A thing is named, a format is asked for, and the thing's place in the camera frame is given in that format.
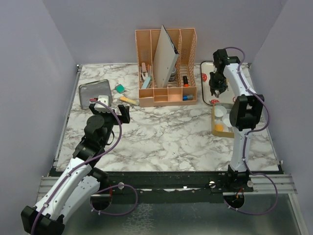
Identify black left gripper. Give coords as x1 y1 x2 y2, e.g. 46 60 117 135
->
89 104 130 146

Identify black-tipped metal tongs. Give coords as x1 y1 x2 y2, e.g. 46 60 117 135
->
212 90 220 98

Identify teal eraser block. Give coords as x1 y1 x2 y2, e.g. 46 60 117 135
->
115 84 125 94

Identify peach plastic desk organizer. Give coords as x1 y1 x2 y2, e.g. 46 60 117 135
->
135 26 197 107

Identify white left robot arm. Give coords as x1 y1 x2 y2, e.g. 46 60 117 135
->
21 100 130 235

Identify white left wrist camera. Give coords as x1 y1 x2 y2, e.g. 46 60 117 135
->
89 95 111 113

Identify silver tin lid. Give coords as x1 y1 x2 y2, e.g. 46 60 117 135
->
79 79 112 109

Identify pink white stapler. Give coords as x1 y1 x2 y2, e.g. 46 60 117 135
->
140 62 150 82

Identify grey folder board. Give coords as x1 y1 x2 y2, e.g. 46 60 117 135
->
153 25 179 88

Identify light blue eraser case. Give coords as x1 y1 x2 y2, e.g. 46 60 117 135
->
141 76 152 89

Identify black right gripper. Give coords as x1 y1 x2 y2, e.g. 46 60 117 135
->
210 71 228 95

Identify gold metal cookie tin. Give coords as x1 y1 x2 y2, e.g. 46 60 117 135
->
211 103 234 138

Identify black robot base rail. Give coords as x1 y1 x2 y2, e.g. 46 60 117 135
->
90 169 253 204

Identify black orange marker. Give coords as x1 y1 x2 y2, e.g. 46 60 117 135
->
183 76 189 87

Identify white paper cupcake liner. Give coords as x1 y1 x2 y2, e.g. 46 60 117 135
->
214 105 227 118
222 114 232 128
214 123 228 132

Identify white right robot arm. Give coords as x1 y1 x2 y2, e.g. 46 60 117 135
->
209 48 264 191

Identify blue white patterned tin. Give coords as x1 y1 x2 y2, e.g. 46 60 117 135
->
169 67 177 82

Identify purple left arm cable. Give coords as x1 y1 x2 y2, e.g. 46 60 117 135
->
30 99 138 235

